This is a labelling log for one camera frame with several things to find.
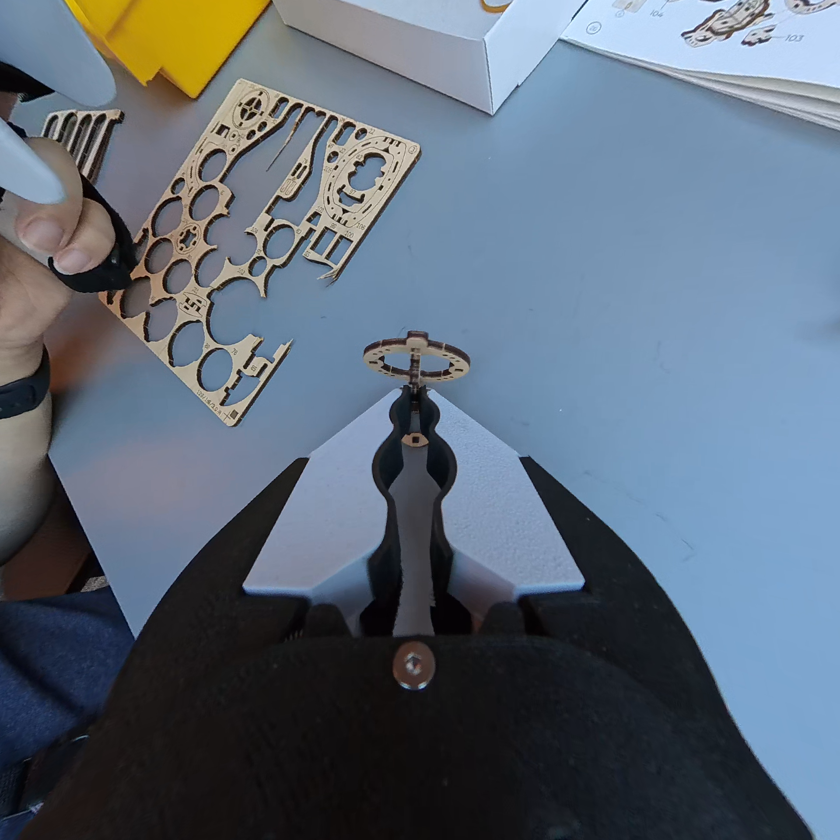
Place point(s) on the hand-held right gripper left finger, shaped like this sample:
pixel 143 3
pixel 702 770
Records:
pixel 315 525

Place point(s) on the person's left hand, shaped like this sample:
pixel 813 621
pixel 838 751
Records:
pixel 33 295

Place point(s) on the instruction booklet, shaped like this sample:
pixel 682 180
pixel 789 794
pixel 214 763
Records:
pixel 656 39

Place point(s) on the white cardboard box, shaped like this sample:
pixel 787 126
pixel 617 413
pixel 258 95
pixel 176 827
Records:
pixel 394 39

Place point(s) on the yellow plastic bin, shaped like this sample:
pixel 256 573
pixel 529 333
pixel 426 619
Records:
pixel 164 39

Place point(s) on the laser-cut wooden sheet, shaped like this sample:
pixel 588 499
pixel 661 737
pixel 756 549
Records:
pixel 401 154

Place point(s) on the black wrist band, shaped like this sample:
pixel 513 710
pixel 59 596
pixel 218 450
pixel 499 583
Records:
pixel 26 387

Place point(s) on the comb-shaped wooden sheet piece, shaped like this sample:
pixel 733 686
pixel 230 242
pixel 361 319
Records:
pixel 85 131

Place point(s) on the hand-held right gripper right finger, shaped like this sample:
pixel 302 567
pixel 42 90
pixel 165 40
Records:
pixel 512 525

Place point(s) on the orange rubber band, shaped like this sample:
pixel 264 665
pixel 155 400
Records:
pixel 489 5

